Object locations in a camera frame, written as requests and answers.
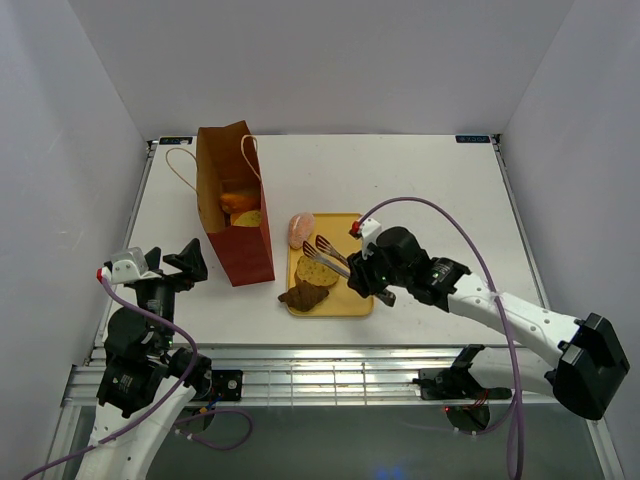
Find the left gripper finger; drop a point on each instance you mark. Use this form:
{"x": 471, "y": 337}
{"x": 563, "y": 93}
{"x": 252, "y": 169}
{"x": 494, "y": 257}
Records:
{"x": 153, "y": 259}
{"x": 189, "y": 262}

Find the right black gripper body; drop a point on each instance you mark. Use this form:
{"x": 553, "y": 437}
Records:
{"x": 397, "y": 276}

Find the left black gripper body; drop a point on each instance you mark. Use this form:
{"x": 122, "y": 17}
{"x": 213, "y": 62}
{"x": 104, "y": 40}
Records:
{"x": 159, "y": 294}

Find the metal serving tongs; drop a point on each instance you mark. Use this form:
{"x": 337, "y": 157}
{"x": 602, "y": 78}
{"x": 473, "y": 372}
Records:
{"x": 326, "y": 254}

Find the flower shaped golden bread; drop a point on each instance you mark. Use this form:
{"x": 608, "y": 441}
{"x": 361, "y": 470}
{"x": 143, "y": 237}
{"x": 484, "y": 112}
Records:
{"x": 240, "y": 201}

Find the orange oval bread loaf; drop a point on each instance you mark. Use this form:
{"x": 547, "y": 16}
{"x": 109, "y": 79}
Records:
{"x": 251, "y": 218}

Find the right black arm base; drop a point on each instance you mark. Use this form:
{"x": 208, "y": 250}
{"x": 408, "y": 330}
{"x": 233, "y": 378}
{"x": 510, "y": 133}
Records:
{"x": 456, "y": 381}

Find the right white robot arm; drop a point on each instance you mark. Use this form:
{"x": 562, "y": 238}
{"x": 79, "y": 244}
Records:
{"x": 586, "y": 359}

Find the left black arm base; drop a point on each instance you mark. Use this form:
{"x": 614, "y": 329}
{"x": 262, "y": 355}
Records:
{"x": 213, "y": 384}

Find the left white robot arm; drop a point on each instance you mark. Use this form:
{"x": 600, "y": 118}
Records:
{"x": 146, "y": 383}

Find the seeded bread slice top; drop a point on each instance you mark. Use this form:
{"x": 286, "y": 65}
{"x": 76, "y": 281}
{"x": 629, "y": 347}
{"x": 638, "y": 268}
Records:
{"x": 314, "y": 273}

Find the red paper bag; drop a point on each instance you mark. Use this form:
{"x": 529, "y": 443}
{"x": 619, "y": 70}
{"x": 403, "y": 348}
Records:
{"x": 226, "y": 160}

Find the pink sugared bread roll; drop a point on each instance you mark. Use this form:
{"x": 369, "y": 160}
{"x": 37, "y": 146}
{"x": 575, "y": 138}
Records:
{"x": 300, "y": 228}

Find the brown chocolate croissant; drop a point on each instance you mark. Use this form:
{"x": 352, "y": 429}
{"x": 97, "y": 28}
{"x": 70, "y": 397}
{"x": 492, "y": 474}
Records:
{"x": 303, "y": 297}

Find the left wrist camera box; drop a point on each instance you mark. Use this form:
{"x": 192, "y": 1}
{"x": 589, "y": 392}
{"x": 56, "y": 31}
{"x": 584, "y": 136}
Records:
{"x": 126, "y": 267}

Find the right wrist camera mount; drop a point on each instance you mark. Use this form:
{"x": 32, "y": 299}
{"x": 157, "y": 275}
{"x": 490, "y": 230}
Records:
{"x": 366, "y": 230}

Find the aluminium frame rail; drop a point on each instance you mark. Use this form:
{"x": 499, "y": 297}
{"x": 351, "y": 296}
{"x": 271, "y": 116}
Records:
{"x": 371, "y": 376}

